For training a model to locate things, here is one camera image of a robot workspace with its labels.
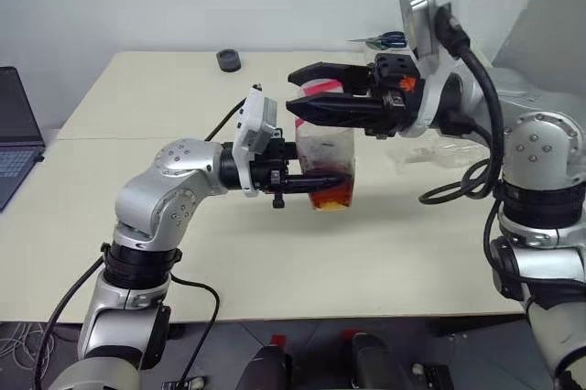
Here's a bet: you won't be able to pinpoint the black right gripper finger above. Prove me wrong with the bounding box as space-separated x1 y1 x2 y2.
288 60 375 98
285 90 385 128

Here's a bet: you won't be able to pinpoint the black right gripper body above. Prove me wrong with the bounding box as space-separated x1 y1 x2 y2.
364 52 425 140

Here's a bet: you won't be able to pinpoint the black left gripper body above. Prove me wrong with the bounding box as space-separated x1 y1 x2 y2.
250 131 299 211

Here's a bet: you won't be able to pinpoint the clear bottle with red drink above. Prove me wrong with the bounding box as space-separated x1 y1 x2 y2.
293 115 358 214

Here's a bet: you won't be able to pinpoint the black round lid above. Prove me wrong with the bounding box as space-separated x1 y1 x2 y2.
215 48 243 74

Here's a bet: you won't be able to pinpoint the dark rounded shape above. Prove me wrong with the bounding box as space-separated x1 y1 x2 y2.
349 332 405 390
236 342 294 390

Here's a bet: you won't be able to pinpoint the dark grey laptop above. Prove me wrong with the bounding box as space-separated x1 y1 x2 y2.
0 66 47 214

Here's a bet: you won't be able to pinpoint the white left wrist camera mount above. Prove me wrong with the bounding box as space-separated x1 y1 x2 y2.
231 83 281 199

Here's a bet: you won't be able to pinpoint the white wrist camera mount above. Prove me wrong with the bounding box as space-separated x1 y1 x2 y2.
231 83 281 199
396 0 461 139

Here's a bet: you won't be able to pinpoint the blue handled scissors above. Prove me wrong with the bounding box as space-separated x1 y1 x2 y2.
346 30 409 50

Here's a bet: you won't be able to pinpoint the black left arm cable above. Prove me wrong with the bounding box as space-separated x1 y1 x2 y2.
40 95 249 390

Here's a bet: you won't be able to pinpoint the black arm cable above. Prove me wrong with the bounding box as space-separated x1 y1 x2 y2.
419 4 532 304
40 95 249 390

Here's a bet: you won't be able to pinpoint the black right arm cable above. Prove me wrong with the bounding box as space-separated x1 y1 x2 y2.
419 4 532 304

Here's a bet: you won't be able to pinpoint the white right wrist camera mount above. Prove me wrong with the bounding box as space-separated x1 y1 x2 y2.
396 0 461 139

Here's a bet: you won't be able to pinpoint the white cable bundle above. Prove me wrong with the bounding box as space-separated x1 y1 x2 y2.
0 320 49 369

